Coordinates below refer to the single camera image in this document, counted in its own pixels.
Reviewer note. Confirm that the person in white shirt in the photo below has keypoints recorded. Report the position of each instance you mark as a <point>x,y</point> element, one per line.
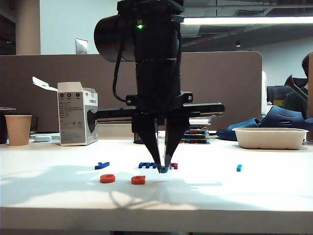
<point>264,93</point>

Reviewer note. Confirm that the red letter h magnet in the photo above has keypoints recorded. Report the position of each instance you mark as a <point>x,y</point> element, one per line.
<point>174,166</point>

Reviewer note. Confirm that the light blue letter r magnet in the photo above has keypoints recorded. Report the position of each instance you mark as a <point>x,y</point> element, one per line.
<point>163,170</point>

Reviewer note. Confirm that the brown paper cup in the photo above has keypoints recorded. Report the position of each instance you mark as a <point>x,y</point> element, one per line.
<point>18,129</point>

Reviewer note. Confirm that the orange letter a magnet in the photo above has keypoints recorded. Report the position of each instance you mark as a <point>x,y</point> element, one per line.
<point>138,180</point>

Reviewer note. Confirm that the teal magnet letter card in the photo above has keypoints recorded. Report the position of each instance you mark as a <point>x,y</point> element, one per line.
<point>193,141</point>
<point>195,132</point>
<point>195,128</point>
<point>195,137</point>

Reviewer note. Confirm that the white grey mask box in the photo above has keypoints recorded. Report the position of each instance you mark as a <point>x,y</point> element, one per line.
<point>71,117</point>

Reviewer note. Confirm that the person in green top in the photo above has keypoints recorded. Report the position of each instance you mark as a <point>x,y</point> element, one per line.
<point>294,102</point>

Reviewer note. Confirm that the metal wall switch plate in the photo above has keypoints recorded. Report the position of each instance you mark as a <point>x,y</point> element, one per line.
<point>82,46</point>

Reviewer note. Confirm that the long ceiling light strip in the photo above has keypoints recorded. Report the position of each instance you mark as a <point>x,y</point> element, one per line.
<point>244,20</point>

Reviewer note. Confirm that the dark computer monitor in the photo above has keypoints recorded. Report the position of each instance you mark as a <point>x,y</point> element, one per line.
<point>276,94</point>

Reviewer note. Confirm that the beige paper pulp bowl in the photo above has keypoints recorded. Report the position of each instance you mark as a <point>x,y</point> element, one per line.
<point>269,139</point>

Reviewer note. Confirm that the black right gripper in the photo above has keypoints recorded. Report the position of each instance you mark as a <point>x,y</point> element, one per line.
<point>159,80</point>

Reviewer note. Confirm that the light blue letter l magnet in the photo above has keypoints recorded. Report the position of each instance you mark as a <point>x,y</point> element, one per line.
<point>239,168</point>

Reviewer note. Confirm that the brown wooden cabinet panel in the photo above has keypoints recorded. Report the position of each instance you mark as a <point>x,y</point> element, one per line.
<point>310,98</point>

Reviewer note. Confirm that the dark blue letter m magnet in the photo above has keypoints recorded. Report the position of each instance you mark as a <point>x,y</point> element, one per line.
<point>146,165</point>

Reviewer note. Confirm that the dark lidded cup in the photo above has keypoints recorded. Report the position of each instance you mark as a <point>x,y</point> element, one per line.
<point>2,127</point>

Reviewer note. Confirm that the orange letter o magnet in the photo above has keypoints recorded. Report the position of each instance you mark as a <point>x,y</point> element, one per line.
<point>107,179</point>

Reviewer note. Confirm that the clear plastic tray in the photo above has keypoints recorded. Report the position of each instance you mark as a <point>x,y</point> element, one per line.
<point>201,121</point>

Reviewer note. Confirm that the navy blue rubber slipper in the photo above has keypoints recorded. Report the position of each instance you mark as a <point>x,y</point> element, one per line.
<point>242,127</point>
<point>283,120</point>

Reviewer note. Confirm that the brown desk partition panel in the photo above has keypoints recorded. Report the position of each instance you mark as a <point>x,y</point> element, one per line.
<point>49,68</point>

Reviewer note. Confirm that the black mesh pen holder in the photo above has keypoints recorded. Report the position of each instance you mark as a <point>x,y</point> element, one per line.
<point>137,139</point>

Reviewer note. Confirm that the dark blue letter y magnet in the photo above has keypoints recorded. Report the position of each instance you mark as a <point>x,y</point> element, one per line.
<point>100,166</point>

